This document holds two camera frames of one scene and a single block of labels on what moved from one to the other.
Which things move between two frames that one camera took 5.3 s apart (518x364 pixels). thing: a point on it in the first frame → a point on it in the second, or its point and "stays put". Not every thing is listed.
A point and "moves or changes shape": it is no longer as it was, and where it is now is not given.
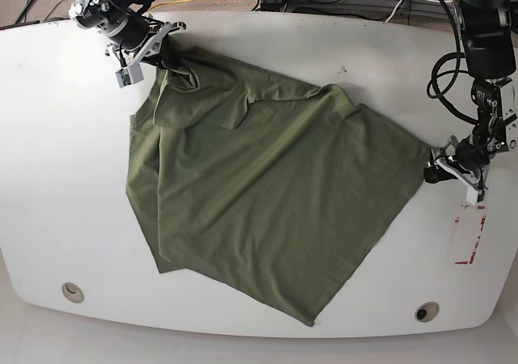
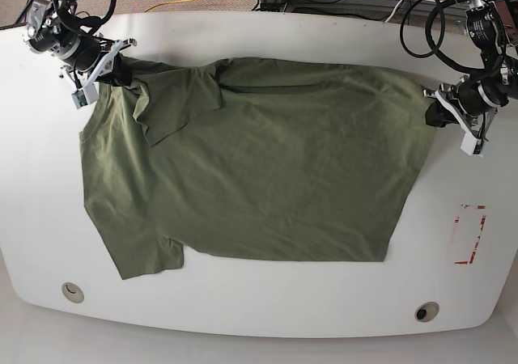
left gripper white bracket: (133, 72) → (87, 91)
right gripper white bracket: (445, 158) → (437, 116)
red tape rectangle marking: (477, 239) stays put
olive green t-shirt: (287, 192) moves or changes shape
